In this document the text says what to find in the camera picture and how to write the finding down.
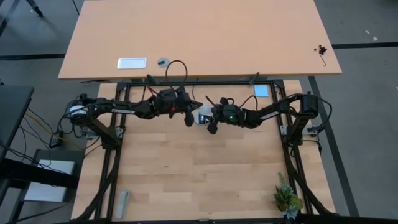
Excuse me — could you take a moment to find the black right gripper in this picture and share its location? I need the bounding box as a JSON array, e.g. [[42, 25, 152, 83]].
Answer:
[[207, 104, 248, 136]]

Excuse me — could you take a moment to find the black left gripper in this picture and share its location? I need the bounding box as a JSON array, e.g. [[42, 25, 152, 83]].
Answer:
[[154, 91, 203, 128]]

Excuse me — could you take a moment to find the chrome lamp socket base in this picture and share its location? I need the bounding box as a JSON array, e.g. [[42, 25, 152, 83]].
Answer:
[[193, 111, 213, 126]]

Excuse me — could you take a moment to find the light blue square card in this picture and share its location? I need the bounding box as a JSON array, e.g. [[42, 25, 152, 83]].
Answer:
[[253, 84, 269, 98]]

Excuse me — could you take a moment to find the beech wooden desk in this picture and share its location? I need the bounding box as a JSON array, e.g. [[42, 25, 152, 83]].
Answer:
[[58, 0, 343, 81]]

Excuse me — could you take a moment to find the silver rectangular plate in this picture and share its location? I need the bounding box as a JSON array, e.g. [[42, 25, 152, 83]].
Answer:
[[117, 57, 147, 70]]

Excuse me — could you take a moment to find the artificial succulent plant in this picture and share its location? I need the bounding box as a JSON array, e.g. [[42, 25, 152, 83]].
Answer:
[[272, 172, 304, 220]]

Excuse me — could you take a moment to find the grey oblong device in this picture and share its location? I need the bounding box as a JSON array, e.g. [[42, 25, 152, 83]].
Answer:
[[114, 189, 131, 220]]

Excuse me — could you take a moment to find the small black clump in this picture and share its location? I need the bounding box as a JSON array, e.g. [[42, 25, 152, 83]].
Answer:
[[313, 45, 328, 67]]

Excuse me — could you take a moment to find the black power adapter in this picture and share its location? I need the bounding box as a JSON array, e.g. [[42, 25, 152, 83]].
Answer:
[[49, 130, 65, 149]]

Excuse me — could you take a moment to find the white cabinet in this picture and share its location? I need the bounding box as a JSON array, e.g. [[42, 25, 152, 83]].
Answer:
[[24, 149, 85, 203]]

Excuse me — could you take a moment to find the black side desk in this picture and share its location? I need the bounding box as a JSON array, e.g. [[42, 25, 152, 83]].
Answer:
[[0, 84, 78, 190]]

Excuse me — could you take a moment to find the thin black socket cord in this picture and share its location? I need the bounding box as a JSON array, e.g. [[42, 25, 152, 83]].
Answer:
[[191, 77, 201, 103]]

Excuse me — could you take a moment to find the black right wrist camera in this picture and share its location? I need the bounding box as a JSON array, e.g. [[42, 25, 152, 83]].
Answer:
[[219, 96, 237, 108]]

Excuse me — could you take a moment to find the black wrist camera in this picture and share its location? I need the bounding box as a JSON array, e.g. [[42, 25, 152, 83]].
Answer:
[[158, 88, 187, 101], [219, 96, 237, 108]]

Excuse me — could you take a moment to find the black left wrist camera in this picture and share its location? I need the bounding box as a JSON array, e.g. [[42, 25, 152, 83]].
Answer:
[[158, 88, 187, 101]]

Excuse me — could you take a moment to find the black aluminium rig frame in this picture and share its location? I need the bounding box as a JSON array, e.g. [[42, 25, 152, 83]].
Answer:
[[71, 79, 340, 224]]

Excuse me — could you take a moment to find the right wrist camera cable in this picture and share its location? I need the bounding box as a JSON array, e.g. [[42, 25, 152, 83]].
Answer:
[[242, 95, 259, 110]]

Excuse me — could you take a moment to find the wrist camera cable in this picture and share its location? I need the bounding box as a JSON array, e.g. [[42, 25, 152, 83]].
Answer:
[[242, 95, 259, 110], [164, 59, 189, 93]]

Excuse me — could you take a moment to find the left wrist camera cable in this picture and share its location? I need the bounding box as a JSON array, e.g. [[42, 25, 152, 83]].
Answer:
[[164, 59, 189, 93]]

